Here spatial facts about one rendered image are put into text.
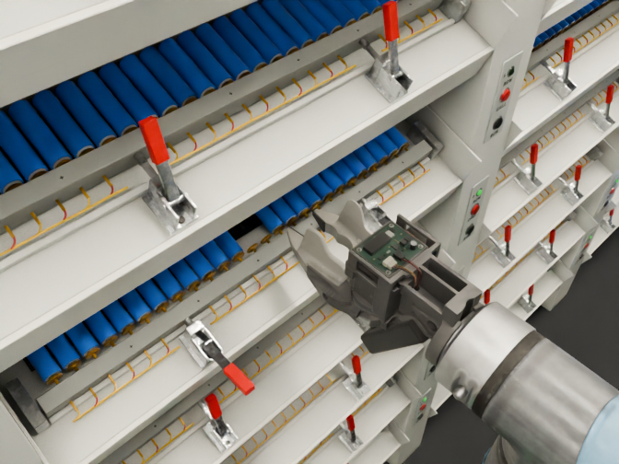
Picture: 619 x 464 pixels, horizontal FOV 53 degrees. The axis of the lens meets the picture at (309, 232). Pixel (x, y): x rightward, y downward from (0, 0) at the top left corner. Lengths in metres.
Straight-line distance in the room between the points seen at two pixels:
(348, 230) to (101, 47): 0.35
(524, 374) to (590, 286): 1.60
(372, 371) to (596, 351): 0.98
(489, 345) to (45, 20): 0.40
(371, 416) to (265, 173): 0.83
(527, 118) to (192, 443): 0.67
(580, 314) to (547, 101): 1.09
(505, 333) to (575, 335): 1.44
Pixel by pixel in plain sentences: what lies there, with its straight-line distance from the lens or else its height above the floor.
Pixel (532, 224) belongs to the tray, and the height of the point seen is 0.55.
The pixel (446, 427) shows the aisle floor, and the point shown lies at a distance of 1.73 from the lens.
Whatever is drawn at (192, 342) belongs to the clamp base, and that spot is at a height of 0.97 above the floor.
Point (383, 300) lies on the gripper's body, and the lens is 0.58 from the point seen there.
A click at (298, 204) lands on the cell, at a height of 1.00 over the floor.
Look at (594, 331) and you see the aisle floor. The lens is 2.02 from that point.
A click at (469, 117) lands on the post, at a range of 0.83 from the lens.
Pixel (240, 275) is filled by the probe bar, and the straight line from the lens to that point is 0.69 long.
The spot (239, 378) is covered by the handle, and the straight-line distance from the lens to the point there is 0.63.
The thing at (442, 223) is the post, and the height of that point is 0.85.
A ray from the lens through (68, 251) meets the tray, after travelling 0.51.
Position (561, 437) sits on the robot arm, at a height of 1.06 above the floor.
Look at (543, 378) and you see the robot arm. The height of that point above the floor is 1.08.
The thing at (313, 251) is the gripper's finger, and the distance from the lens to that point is 0.63.
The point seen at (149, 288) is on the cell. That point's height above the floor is 1.00.
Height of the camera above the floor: 1.51
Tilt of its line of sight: 46 degrees down
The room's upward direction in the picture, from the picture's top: straight up
